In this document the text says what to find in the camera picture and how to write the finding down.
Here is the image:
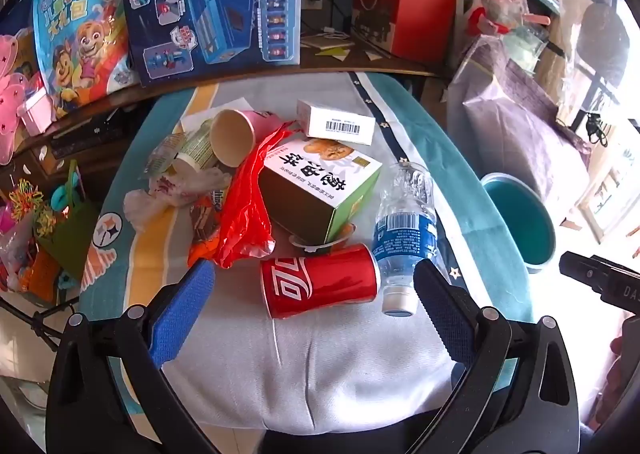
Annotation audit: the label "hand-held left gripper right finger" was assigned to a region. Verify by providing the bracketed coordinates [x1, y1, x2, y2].
[412, 258, 581, 454]

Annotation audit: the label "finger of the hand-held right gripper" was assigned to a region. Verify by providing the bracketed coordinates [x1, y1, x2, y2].
[559, 251, 619, 303]

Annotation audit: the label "black tripod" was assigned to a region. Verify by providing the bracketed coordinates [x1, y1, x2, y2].
[0, 294, 81, 350]

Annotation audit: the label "red plastic bag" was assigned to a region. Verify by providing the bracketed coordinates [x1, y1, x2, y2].
[215, 121, 301, 269]

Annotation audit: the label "cartoon dog gift bag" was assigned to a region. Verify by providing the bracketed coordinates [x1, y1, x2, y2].
[32, 0, 141, 119]

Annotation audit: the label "black cable bundle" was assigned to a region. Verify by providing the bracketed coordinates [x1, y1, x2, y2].
[582, 114, 608, 145]

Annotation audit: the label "clear plastic wrapper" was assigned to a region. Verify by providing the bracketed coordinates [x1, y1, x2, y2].
[145, 131, 188, 177]

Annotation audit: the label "white bottle with green label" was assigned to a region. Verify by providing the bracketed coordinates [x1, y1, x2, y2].
[172, 119, 221, 175]

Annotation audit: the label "orange snack wrapper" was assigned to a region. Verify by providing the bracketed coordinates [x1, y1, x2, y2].
[187, 186, 231, 267]

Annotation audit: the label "brown wooden desk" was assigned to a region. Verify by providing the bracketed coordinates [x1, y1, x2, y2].
[0, 28, 451, 185]

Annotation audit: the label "green and white snack box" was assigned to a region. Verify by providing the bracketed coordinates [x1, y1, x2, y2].
[259, 136, 383, 245]

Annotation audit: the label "pink star fabric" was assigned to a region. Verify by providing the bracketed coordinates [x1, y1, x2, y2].
[0, 34, 41, 165]

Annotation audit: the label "dark green felt bag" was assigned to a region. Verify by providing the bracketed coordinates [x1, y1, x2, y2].
[35, 159, 101, 279]

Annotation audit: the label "pink plastic bag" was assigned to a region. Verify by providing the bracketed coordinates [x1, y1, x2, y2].
[465, 0, 551, 34]

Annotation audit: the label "clear plastic water bottle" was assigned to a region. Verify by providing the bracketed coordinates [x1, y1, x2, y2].
[371, 161, 440, 319]

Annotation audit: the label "small pink box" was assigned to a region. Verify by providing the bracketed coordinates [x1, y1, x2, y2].
[17, 94, 53, 135]

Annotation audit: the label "teal plastic bucket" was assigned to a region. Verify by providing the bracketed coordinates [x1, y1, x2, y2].
[480, 173, 557, 275]

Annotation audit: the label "dark office chair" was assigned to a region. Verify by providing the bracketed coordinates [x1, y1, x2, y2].
[582, 0, 631, 79]

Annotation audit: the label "white tissue paper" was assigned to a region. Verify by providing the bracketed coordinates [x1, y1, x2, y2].
[180, 108, 216, 135]

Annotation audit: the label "purple woven bag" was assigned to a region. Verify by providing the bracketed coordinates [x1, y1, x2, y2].
[447, 34, 593, 195]

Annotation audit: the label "pink paper cup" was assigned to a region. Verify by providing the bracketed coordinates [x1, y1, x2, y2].
[209, 108, 278, 169]

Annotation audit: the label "blue toy box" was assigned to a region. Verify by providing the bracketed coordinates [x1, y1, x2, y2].
[119, 0, 301, 87]

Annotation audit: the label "printed blanket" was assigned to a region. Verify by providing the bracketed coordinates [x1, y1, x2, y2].
[80, 71, 533, 435]

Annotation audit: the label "colourful rubber band toys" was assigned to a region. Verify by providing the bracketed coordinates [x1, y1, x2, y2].
[0, 179, 56, 235]

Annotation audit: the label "white plastic bag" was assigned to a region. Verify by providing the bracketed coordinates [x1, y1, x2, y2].
[122, 166, 233, 229]

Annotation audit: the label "person's right hand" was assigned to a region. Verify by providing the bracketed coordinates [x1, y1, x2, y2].
[602, 316, 640, 415]

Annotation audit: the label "red cola can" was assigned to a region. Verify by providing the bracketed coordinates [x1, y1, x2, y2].
[260, 243, 382, 319]

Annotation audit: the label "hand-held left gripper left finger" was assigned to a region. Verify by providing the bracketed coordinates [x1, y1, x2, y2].
[46, 259, 221, 454]

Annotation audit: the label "small white barcode box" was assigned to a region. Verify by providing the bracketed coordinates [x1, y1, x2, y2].
[296, 98, 377, 145]

